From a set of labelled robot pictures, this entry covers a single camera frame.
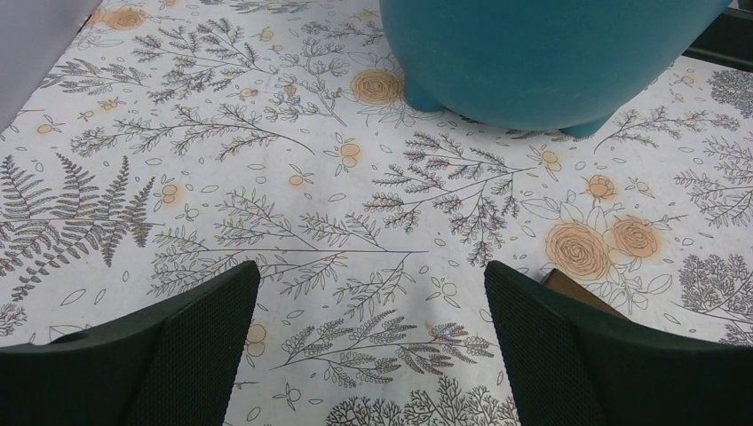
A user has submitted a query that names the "floral table mat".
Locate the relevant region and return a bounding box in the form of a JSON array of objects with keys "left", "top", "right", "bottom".
[{"left": 1, "top": 1, "right": 752, "bottom": 425}]

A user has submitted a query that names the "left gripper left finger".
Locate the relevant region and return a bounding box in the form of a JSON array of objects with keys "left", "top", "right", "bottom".
[{"left": 1, "top": 261, "right": 260, "bottom": 425}]

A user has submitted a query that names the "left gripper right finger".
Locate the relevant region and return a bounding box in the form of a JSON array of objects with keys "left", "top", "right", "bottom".
[{"left": 484, "top": 261, "right": 752, "bottom": 425}]

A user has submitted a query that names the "brown wooden block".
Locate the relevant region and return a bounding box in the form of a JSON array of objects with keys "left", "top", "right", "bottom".
[{"left": 541, "top": 269, "right": 627, "bottom": 320}]

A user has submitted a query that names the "teal plastic trash bin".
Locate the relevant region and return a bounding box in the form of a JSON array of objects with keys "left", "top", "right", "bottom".
[{"left": 379, "top": 0, "right": 727, "bottom": 138}]

